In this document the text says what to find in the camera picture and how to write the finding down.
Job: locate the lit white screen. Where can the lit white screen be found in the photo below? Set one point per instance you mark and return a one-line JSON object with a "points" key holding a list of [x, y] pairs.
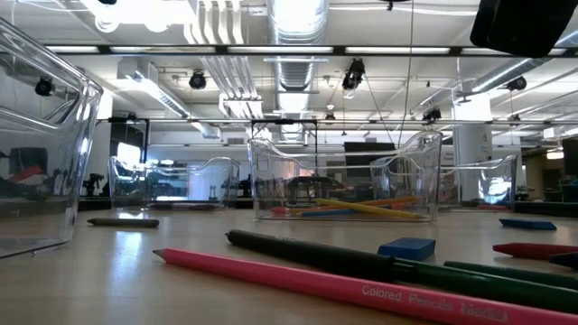
{"points": [[128, 153]]}

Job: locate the blue crayon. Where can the blue crayon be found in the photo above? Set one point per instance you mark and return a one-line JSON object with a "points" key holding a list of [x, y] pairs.
{"points": [[566, 260]]}

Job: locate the red-orange eraser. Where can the red-orange eraser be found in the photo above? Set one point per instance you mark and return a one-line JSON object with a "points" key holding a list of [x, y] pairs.
{"points": [[27, 173]]}

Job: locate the green marker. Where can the green marker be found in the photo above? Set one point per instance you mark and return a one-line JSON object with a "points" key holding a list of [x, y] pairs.
{"points": [[519, 273]]}

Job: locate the pink colored pencil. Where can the pink colored pencil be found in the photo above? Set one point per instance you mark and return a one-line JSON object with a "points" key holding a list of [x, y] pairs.
{"points": [[316, 282]]}

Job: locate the clear plastic bin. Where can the clear plastic bin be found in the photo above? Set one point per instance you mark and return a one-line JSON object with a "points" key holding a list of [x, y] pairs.
{"points": [[496, 185], [68, 135], [135, 180], [262, 180]]}

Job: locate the white ceiling pipe bundle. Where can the white ceiling pipe bundle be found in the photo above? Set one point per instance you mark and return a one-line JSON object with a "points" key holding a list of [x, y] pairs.
{"points": [[235, 90]]}

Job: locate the green pen with dark cap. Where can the green pen with dark cap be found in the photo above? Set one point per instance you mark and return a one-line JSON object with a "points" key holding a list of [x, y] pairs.
{"points": [[316, 255]]}

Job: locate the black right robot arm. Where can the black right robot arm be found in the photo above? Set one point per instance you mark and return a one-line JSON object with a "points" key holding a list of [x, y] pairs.
{"points": [[524, 27]]}

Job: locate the blue pencil with red end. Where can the blue pencil with red end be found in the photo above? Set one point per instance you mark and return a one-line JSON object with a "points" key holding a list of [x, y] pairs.
{"points": [[325, 212]]}

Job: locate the dark blue pen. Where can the dark blue pen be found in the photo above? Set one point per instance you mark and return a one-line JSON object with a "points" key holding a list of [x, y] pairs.
{"points": [[161, 207]]}

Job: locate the black background rig frame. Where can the black background rig frame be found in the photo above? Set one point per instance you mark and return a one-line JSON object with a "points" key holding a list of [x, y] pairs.
{"points": [[128, 133]]}

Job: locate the purple pen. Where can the purple pen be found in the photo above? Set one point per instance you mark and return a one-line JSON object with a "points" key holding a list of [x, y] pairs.
{"points": [[205, 207]]}

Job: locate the silver ventilation duct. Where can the silver ventilation duct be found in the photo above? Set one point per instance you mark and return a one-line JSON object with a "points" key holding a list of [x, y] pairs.
{"points": [[295, 72]]}

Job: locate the white column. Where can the white column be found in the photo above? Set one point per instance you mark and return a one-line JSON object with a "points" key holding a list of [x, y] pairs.
{"points": [[472, 149]]}

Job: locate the yellow pencil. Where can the yellow pencil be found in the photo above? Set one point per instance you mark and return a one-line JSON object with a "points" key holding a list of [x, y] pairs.
{"points": [[370, 208]]}

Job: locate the black plastic device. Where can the black plastic device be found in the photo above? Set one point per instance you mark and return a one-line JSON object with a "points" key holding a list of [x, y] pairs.
{"points": [[311, 182]]}

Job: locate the black monitor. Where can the black monitor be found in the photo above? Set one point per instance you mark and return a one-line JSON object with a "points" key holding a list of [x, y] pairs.
{"points": [[370, 158]]}

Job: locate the blue eraser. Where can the blue eraser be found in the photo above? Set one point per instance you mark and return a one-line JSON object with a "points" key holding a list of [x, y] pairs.
{"points": [[406, 249], [528, 224]]}

